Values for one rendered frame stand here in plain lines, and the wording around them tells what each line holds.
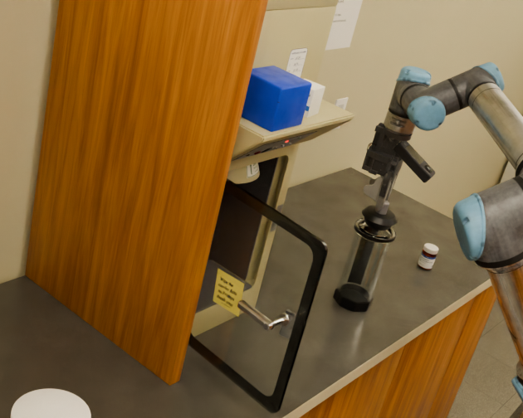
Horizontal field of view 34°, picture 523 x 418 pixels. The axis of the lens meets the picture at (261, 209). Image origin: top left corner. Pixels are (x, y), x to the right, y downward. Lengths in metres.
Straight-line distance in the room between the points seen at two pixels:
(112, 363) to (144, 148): 0.47
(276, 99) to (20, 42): 0.56
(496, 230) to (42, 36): 1.00
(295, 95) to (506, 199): 0.44
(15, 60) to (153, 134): 0.35
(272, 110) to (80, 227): 0.54
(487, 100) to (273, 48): 0.48
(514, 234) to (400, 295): 0.79
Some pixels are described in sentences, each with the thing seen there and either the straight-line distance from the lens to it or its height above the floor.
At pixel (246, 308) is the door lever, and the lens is 1.64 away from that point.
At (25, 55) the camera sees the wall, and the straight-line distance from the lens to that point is 1.87.
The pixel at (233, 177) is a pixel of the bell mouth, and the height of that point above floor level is 1.33.
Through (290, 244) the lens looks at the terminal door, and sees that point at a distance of 1.59.
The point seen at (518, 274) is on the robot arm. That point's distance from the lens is 1.71.
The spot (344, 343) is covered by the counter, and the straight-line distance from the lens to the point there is 2.11.
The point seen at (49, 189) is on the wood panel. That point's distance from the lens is 1.95.
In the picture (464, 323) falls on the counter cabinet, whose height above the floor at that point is 0.75.
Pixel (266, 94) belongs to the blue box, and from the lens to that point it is 1.62.
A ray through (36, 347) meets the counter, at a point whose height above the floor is 0.94.
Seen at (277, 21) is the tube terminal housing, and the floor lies 1.69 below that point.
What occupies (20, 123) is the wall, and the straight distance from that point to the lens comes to 1.93.
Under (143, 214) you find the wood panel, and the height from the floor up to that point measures 1.27.
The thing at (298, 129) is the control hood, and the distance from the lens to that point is 1.68.
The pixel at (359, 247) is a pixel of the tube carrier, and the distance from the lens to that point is 2.17.
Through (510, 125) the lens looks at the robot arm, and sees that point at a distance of 1.82.
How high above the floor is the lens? 2.08
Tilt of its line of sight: 26 degrees down
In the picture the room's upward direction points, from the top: 14 degrees clockwise
